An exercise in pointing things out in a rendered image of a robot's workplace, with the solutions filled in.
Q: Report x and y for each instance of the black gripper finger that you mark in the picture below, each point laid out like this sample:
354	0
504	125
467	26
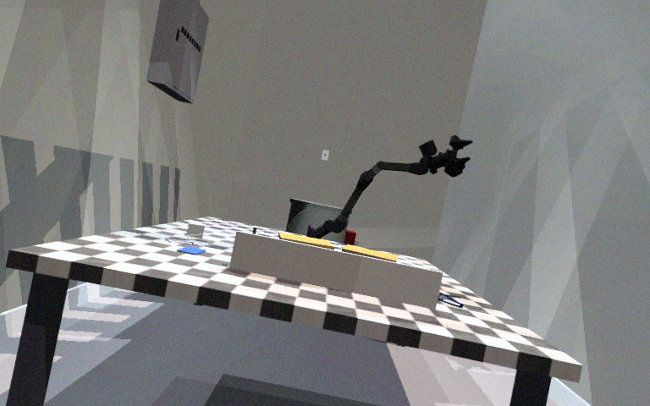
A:
462	143
457	164

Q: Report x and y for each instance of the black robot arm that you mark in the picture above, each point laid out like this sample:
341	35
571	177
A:
428	149

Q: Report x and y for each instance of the blue flat rectangular block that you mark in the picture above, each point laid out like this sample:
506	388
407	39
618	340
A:
191	250

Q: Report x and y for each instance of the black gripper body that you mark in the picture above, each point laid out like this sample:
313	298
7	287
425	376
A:
444	159

